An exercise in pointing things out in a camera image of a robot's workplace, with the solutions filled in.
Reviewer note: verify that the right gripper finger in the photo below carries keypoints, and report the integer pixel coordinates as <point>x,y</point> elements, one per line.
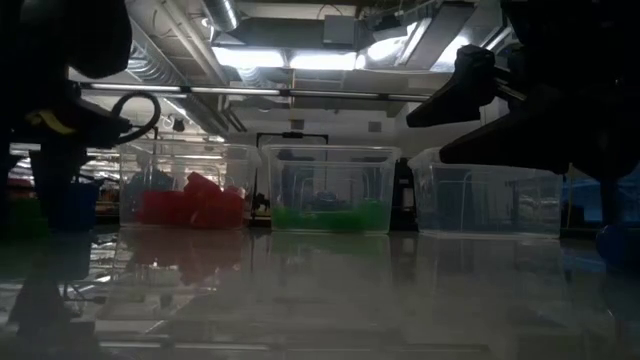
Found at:
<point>465,85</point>
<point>520,142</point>

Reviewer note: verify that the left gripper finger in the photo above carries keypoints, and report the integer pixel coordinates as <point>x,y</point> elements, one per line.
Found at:
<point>52,180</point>

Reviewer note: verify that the blue toy block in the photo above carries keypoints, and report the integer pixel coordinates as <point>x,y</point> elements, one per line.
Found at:
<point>620,245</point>
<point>82,210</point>

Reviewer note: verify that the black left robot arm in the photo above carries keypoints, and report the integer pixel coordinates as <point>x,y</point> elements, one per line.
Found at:
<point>60,35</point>

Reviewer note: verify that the clear plastic bin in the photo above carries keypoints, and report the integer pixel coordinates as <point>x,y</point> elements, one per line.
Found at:
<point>490,200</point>
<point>235,160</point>
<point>330,160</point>

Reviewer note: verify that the ceiling light panel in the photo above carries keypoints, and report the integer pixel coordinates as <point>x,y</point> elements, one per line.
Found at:
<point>250,59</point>
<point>390,50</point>
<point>322,61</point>

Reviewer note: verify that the blue partition panel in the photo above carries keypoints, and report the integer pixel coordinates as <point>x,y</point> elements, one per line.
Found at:
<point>582,200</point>

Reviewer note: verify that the person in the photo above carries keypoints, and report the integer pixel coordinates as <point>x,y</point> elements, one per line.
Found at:
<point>150,175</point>

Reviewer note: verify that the grey ceiling box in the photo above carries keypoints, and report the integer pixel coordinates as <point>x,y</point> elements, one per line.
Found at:
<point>340,30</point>

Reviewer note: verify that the black yellow device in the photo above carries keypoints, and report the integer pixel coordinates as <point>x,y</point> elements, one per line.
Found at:
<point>261,205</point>

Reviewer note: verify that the wall vent grille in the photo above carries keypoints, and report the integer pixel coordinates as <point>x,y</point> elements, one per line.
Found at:
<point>374,126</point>

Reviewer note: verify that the silver ventilation duct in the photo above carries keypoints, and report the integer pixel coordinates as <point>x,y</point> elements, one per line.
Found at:
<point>165,50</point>

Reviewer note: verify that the black overhead frame bar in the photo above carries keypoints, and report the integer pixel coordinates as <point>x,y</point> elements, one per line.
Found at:
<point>325,94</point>

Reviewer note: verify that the distant black rig frame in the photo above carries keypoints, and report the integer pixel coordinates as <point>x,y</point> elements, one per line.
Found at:
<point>292,134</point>

